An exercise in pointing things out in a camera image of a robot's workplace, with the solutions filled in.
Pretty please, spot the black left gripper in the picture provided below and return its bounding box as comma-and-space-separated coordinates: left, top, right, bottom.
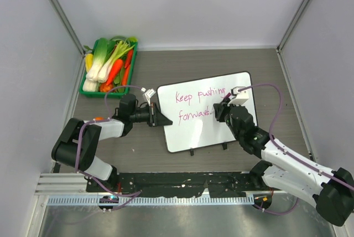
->
130, 103, 172, 127

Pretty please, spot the white whiteboard with black frame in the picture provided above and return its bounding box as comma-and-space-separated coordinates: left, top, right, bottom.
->
157, 71, 252, 153

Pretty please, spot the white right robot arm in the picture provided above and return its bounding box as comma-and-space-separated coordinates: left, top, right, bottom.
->
213, 98, 353, 226

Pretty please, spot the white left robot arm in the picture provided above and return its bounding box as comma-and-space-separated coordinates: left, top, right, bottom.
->
51, 94, 173, 192

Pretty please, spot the orange toy fruit in tray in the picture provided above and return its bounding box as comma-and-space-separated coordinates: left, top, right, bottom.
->
99, 83, 114, 92

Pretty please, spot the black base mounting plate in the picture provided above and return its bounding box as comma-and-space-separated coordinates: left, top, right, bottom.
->
101, 172, 279, 198

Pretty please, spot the orange toy carrot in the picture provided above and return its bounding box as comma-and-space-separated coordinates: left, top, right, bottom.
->
106, 59, 124, 85

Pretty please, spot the red toy chili pepper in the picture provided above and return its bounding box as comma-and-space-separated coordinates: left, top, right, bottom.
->
124, 49, 134, 68

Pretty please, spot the white green toy leek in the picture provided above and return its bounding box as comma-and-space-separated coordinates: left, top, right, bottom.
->
97, 41, 134, 83

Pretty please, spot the yellow toy corn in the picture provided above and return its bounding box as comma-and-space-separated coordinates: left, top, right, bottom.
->
85, 53, 93, 73

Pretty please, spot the white green toy bok choy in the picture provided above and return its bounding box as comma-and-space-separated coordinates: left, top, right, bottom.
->
86, 38, 108, 82

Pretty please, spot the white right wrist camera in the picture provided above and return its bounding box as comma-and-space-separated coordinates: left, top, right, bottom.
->
227, 87, 249, 106

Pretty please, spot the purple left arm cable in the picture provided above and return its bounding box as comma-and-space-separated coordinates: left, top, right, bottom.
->
76, 85, 144, 213

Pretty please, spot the white slotted cable duct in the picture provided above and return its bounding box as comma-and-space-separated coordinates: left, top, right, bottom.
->
47, 195, 254, 207

